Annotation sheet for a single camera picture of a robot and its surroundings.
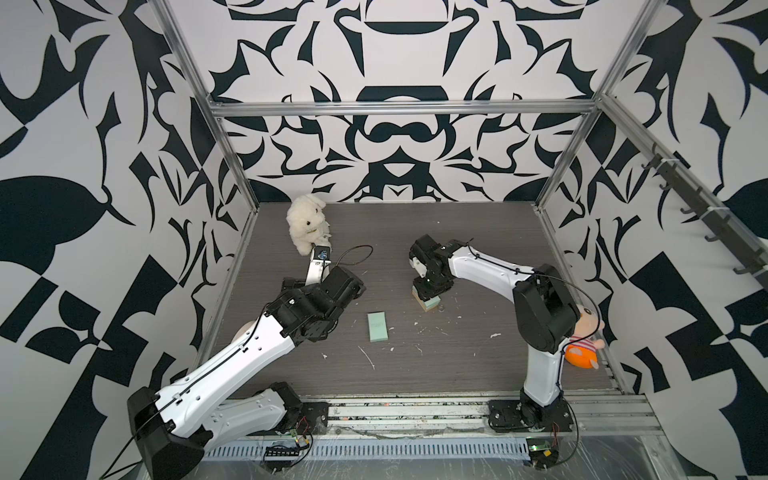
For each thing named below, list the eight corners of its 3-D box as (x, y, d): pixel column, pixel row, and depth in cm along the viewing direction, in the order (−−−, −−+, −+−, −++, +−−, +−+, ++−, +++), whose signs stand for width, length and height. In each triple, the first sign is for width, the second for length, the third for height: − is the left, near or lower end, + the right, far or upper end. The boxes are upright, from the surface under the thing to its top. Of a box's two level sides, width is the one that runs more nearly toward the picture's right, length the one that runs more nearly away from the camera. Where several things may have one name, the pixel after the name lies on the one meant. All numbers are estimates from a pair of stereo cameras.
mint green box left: (370, 342, 88) (369, 339, 86) (367, 315, 93) (367, 312, 91) (388, 340, 88) (388, 337, 86) (384, 313, 93) (385, 310, 92)
